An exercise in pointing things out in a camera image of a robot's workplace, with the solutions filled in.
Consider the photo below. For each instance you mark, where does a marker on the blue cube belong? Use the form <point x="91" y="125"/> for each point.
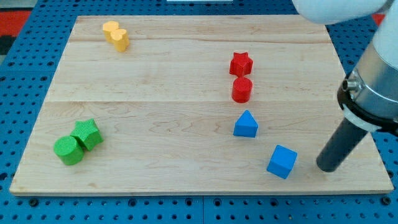
<point x="282" y="161"/>

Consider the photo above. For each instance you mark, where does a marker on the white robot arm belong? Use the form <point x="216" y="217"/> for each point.
<point x="368" y="95"/>

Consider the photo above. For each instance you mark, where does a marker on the wooden board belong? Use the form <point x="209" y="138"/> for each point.
<point x="165" y="112"/>

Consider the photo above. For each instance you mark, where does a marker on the red cylinder block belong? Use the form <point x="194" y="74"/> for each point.
<point x="241" y="91"/>

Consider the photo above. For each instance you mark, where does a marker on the blue triangular prism block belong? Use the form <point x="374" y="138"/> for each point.
<point x="246" y="125"/>

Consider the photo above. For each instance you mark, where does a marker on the red star block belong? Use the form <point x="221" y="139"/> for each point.
<point x="241" y="64"/>

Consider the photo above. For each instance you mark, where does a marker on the yellow heart block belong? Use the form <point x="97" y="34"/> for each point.
<point x="120" y="39"/>

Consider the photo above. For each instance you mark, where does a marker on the green star block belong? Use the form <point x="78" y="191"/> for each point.
<point x="87" y="134"/>

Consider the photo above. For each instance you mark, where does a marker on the yellow hexagon block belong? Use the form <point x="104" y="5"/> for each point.
<point x="108" y="27"/>

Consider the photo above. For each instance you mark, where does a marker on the green cylinder block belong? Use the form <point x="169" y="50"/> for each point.
<point x="68" y="150"/>

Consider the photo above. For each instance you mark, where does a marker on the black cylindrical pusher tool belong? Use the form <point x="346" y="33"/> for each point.
<point x="345" y="138"/>

